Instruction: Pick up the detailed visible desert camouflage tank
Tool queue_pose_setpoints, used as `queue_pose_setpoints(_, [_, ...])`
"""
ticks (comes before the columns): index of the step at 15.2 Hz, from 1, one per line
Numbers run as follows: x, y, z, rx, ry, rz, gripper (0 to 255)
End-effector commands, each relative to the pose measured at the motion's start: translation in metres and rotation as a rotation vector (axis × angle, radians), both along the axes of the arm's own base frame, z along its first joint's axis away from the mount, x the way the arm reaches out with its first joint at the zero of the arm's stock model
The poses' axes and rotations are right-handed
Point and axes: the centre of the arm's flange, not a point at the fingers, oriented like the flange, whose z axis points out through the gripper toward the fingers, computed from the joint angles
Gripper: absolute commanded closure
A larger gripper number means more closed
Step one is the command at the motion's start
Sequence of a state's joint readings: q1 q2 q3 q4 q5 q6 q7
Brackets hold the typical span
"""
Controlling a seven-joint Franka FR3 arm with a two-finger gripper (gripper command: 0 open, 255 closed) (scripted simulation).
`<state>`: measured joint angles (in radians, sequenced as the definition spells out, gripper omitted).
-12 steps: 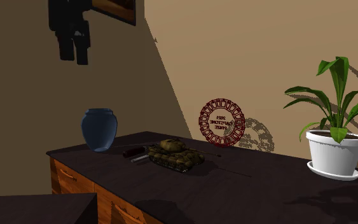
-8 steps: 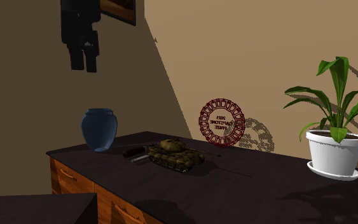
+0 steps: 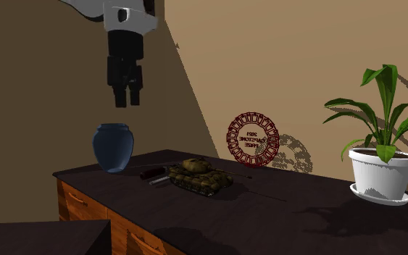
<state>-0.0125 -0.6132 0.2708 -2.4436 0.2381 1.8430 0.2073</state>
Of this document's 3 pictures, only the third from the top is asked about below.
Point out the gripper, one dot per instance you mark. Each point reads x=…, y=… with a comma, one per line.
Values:
x=125, y=53

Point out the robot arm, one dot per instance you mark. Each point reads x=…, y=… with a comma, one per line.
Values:
x=118, y=21

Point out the dark blue vase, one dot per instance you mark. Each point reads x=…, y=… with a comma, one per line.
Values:
x=113, y=148

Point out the silver pen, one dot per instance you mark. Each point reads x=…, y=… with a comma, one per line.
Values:
x=159, y=180

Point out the olive camouflage toy tank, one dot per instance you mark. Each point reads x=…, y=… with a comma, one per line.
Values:
x=198, y=175

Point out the dark red round openwork plaque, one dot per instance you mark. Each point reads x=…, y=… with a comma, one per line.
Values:
x=253, y=139

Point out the wooden chest of drawers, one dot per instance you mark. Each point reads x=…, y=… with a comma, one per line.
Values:
x=260, y=219

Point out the green plant in white pot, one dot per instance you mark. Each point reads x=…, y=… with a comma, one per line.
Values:
x=382, y=173

